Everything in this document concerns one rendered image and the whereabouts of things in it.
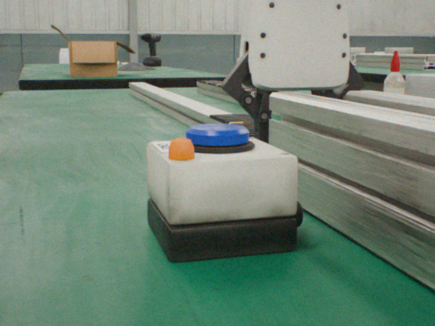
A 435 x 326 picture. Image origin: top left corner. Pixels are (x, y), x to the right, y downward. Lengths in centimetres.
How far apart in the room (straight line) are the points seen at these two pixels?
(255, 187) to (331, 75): 26
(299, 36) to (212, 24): 1137
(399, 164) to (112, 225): 20
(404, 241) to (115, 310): 16
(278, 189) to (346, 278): 7
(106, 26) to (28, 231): 1114
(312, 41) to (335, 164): 19
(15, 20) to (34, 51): 63
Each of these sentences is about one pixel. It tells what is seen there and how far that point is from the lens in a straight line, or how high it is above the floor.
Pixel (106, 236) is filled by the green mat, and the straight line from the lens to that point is 40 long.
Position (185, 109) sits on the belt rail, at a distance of 97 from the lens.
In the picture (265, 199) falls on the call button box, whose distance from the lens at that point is 35.
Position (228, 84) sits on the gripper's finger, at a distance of 56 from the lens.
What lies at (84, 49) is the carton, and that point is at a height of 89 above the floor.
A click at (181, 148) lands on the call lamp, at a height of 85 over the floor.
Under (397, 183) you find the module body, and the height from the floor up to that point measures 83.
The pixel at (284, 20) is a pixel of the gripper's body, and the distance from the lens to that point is 56.
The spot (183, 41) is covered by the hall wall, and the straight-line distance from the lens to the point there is 1174.
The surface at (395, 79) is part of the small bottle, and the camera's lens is 115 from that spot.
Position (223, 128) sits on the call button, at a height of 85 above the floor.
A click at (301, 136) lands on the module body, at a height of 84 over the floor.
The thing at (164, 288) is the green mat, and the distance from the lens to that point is 32.
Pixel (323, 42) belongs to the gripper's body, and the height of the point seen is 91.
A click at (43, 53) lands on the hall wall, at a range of 1143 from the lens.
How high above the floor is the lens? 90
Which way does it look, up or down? 11 degrees down
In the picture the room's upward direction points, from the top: straight up
